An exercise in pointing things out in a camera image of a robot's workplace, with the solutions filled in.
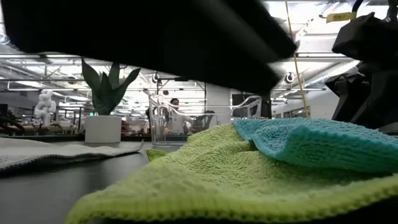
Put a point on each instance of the black monitor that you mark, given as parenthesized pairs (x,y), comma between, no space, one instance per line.
(266,105)

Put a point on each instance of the white robot figure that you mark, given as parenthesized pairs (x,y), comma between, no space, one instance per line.
(45,107)

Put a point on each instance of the white plant pot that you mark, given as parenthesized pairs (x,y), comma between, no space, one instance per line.
(102,129)

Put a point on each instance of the yellow-green microfiber towel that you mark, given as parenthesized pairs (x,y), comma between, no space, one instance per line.
(202,186)

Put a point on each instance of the green snake plant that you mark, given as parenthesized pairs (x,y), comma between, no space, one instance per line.
(105,93)

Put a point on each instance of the teal microfiber towel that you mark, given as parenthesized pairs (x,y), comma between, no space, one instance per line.
(326,143)

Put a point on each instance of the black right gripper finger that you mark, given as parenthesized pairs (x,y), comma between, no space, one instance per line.
(370,96)

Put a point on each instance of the person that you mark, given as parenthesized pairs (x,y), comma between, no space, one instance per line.
(174,102)

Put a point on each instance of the silver ventilation duct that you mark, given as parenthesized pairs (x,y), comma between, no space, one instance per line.
(335,74)

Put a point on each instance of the yellow tag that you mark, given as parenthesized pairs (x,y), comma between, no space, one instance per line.
(340,17)

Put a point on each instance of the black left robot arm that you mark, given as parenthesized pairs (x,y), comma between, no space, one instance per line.
(124,31)

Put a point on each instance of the long ceiling light bar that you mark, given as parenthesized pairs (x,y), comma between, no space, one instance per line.
(31,56)

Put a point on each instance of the black station frame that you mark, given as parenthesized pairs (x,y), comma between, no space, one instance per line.
(182,79)

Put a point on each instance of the grey microfiber towel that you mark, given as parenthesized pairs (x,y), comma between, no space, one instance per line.
(46,152)

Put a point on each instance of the white square pillar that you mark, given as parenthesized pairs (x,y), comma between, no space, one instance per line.
(217,102)

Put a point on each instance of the clear plastic bin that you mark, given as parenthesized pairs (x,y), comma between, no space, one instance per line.
(161,124)

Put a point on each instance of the wooden workbench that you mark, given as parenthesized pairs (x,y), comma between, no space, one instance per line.
(31,128)

